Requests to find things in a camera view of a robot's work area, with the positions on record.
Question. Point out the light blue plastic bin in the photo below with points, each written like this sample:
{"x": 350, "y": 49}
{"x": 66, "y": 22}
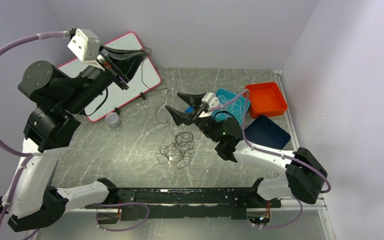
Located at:
{"x": 235, "y": 109}

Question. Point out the small blue stamp block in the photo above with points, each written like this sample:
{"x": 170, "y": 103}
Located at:
{"x": 189, "y": 110}

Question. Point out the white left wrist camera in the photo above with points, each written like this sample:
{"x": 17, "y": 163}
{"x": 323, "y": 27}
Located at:
{"x": 85, "y": 45}

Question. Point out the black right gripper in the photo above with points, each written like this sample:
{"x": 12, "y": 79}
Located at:
{"x": 179, "y": 116}

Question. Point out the small clear plastic cup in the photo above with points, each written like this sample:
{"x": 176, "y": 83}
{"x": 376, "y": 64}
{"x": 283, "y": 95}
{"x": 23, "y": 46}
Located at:
{"x": 113, "y": 120}

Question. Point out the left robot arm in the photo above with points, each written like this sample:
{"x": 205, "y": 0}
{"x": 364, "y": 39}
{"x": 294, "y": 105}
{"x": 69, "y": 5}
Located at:
{"x": 49, "y": 130}

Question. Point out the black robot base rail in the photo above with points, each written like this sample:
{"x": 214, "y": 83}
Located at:
{"x": 178, "y": 203}

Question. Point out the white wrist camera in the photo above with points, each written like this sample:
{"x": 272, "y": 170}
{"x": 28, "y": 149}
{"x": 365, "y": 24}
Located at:
{"x": 85, "y": 45}
{"x": 210, "y": 101}

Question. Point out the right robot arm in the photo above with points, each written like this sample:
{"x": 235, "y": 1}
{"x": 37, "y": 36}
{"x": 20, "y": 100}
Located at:
{"x": 300, "y": 174}

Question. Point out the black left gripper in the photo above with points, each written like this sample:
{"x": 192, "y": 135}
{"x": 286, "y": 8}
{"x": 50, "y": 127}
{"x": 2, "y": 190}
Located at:
{"x": 126, "y": 68}

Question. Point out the orange plastic bin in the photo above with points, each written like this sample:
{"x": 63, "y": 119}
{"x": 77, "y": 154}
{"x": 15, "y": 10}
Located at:
{"x": 266, "y": 99}

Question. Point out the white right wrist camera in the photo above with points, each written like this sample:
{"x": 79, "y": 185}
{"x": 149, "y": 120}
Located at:
{"x": 210, "y": 101}

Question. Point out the dark blue plastic bin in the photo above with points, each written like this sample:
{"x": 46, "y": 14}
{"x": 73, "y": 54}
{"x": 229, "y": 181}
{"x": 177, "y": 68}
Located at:
{"x": 265, "y": 132}

